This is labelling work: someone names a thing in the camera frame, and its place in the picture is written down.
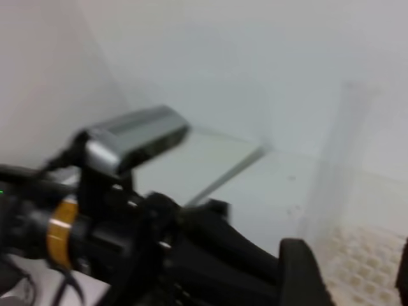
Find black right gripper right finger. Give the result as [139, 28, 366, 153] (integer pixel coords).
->
[395, 242, 407, 295]

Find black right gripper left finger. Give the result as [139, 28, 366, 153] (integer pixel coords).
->
[279, 238, 333, 306]

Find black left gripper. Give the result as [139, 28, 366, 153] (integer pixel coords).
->
[73, 191, 279, 305]

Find clear glass test tube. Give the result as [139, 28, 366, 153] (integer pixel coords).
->
[299, 82, 376, 242]

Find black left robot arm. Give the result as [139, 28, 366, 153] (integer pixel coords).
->
[1, 192, 279, 305]

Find white test tube rack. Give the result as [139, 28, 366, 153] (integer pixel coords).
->
[313, 224, 407, 305]

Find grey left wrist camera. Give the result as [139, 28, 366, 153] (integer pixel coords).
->
[85, 106, 189, 178]

